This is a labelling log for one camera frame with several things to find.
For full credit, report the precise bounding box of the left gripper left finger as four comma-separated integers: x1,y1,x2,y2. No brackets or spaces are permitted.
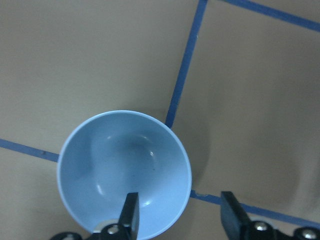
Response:
118,192,140,240

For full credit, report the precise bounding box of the blue bowl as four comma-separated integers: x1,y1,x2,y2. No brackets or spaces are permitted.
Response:
56,110,192,240

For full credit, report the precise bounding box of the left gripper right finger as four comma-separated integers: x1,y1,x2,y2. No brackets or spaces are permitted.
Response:
220,191,251,240

